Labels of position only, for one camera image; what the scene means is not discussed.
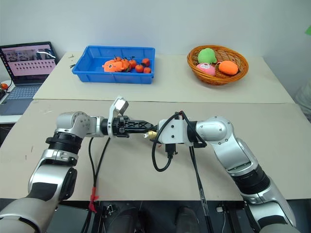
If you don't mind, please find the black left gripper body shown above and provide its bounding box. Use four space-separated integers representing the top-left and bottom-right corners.
112 116 131 138

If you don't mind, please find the orange plush fish toy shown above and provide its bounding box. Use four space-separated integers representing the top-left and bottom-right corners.
102 60 124 73

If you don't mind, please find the blue plastic bin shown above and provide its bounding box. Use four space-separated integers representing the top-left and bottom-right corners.
71 45 156 85

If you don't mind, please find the brown wicker basket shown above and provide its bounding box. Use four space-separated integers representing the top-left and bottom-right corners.
187 45 249 85

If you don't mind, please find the pink plush toy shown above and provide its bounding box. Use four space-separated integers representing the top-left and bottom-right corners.
196 62 216 76

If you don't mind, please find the green plush toy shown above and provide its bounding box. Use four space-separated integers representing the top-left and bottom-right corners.
197 48 217 64

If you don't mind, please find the orange plush fruit toy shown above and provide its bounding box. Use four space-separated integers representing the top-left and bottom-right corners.
218 60 239 74

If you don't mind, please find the grey laptop computer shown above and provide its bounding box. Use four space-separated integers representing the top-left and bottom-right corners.
0 41 59 116

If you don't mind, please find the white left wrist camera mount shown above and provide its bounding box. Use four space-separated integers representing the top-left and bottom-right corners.
107 96 130 138

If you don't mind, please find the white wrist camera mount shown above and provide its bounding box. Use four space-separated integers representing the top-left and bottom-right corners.
157 114 195 147
107 96 130 138

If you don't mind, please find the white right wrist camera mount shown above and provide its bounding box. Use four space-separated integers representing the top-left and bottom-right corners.
157 114 195 147

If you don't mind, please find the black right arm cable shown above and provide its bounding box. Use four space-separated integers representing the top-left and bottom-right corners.
152 110 215 233

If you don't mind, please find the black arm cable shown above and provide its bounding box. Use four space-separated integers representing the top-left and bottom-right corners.
80 135 111 233
152 110 215 233

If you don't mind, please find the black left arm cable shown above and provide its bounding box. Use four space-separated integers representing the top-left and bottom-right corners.
80 135 111 233

